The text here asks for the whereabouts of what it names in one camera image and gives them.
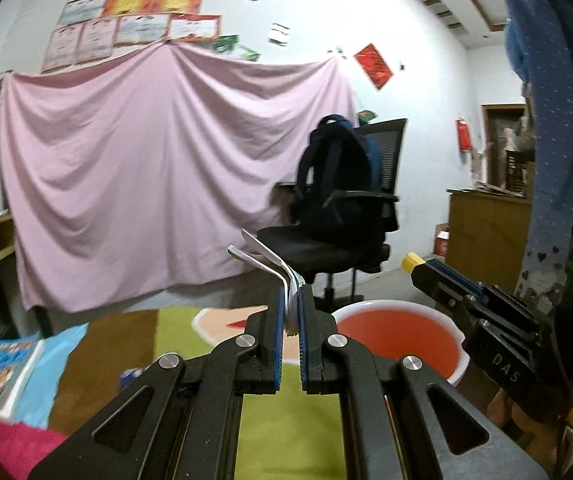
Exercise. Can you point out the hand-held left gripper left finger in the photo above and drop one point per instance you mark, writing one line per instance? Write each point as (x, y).
(277, 345)

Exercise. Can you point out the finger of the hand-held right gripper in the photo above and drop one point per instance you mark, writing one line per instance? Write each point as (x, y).
(446, 280)

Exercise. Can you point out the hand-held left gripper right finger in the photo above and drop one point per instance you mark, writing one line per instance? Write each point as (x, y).
(303, 345)

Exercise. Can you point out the red basin with white rim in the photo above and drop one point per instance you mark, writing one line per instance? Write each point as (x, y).
(396, 342)

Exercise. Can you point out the person's right hand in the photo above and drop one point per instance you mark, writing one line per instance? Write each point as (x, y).
(521, 422)

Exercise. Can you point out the red cardboard box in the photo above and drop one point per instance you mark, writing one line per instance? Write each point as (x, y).
(441, 242)

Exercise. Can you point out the wooden cabinet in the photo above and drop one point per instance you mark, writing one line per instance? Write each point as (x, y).
(486, 235)

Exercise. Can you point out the black office chair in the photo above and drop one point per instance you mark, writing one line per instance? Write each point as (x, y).
(326, 250)

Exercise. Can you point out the red fire extinguisher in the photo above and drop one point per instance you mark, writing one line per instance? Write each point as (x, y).
(463, 135)

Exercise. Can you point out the dark blue backpack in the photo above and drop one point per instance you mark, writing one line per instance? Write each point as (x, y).
(334, 175)

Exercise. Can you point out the colourful patchwork blanket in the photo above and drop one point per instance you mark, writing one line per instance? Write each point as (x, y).
(116, 350)

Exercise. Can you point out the blue dotted clothing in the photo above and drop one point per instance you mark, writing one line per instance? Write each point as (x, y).
(561, 110)

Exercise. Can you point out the pink hanging sheet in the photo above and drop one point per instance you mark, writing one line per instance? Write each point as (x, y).
(141, 170)

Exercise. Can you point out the blue cartoon book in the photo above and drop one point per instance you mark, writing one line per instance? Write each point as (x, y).
(1, 375)

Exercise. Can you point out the brown door frame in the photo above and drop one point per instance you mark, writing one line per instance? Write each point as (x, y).
(491, 140)

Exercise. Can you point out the red diamond wall poster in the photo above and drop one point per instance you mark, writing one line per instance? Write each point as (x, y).
(374, 66)

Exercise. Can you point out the white wall paper note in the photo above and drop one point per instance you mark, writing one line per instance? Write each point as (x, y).
(278, 34)

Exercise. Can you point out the green wall stickers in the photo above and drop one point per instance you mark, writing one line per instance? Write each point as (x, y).
(231, 46)

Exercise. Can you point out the group of wall certificates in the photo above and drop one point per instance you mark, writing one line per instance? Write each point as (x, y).
(141, 15)

